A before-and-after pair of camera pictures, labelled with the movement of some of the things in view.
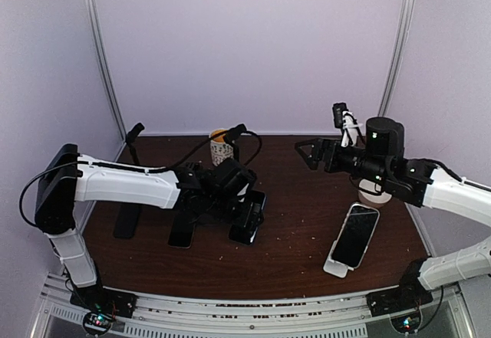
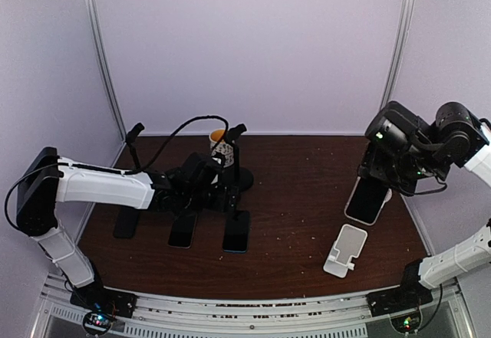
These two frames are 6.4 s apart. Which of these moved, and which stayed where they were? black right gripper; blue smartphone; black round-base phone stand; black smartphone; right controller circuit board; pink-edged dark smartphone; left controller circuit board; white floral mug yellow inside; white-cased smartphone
Moved: black right gripper; white-cased smartphone; blue smartphone
Stayed: white floral mug yellow inside; pink-edged dark smartphone; left controller circuit board; right controller circuit board; black smartphone; black round-base phone stand
